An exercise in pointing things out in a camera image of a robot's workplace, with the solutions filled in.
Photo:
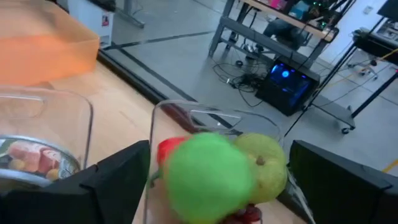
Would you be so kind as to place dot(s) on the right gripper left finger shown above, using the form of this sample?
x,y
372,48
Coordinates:
x,y
77,202

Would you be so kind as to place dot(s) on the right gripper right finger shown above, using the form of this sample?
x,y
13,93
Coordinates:
x,y
342,193

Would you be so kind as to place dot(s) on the silver tin can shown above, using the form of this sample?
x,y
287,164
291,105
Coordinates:
x,y
34,158

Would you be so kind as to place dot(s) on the green pear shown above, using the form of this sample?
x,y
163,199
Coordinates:
x,y
267,168

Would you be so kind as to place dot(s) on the dark red grape bunch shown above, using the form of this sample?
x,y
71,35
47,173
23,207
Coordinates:
x,y
245,214

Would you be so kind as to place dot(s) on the red bell pepper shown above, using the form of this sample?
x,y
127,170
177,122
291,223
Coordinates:
x,y
169,149

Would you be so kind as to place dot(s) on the green apple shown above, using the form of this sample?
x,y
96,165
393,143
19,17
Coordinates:
x,y
208,177

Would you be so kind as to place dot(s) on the grey rolling stand base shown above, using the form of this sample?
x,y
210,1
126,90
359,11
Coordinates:
x,y
332,113

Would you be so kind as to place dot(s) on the clear plastic bin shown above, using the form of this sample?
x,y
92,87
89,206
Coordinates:
x,y
202,115
62,118

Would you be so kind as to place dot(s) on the black computer tower blue light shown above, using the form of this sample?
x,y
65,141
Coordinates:
x,y
286,87

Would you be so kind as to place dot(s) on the orange translucent plastic bin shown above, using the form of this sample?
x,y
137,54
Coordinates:
x,y
46,46

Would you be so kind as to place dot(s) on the person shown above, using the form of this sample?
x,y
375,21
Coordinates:
x,y
284,31

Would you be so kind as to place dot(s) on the desk with wooden top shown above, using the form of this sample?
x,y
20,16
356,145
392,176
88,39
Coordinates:
x,y
248,34

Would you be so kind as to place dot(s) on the black aluminium table frame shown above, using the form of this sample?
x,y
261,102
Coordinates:
x,y
140,84

